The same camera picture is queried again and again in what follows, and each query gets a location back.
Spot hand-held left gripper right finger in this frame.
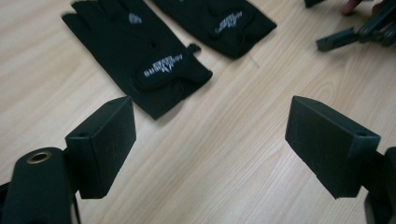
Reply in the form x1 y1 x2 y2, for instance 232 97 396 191
284 95 381 200

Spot black glove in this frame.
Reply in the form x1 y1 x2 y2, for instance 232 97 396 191
151 0 278 61
61 0 215 121

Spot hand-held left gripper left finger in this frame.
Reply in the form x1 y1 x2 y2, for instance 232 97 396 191
64 95 137 200

